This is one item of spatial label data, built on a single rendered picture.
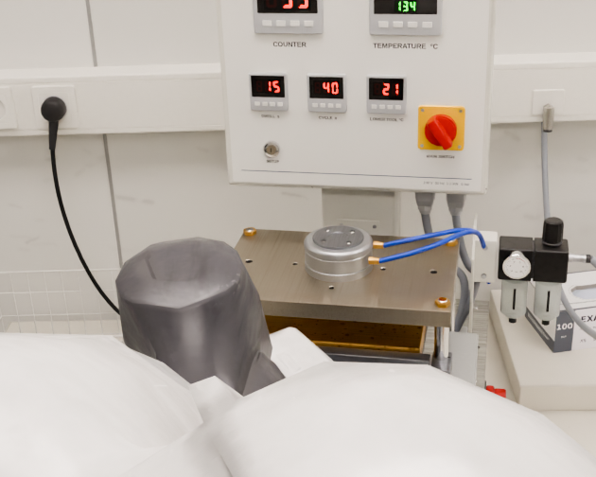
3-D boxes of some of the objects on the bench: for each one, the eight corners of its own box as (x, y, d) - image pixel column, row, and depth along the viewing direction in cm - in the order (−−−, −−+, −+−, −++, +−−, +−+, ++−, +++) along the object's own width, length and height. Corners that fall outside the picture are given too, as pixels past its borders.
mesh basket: (4, 337, 175) (-9, 271, 169) (153, 332, 174) (146, 267, 169) (-36, 412, 155) (-52, 340, 149) (132, 407, 154) (123, 335, 149)
